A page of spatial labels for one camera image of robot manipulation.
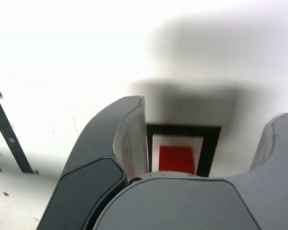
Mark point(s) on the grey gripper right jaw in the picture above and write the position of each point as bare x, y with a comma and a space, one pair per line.
206, 206

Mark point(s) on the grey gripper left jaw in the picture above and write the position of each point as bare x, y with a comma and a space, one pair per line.
86, 167

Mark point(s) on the red cube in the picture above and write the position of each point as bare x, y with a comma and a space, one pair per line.
177, 158

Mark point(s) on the black tape square outline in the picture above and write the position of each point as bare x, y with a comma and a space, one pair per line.
208, 148

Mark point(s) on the black tape strip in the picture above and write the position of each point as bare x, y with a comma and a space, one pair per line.
7, 129

